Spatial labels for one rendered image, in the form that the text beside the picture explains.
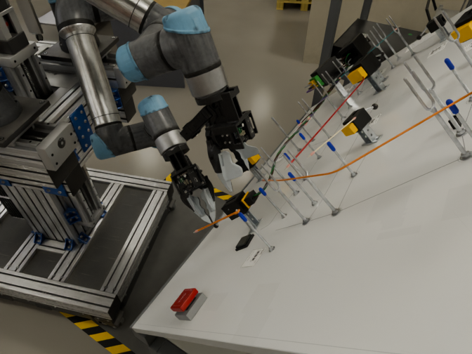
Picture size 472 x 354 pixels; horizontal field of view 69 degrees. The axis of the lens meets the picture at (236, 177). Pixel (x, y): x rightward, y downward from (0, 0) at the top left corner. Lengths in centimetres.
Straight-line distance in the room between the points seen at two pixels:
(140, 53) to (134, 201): 154
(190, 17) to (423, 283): 52
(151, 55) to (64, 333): 165
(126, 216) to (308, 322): 171
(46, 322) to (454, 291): 197
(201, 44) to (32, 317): 181
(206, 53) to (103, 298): 140
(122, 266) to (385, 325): 159
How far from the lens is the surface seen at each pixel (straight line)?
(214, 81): 66
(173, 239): 218
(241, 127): 71
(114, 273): 187
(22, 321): 221
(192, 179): 85
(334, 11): 152
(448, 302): 39
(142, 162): 270
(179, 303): 74
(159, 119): 90
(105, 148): 99
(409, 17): 386
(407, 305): 40
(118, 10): 82
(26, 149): 121
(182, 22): 65
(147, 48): 69
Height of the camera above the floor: 178
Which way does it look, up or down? 45 degrees down
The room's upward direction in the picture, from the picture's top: straight up
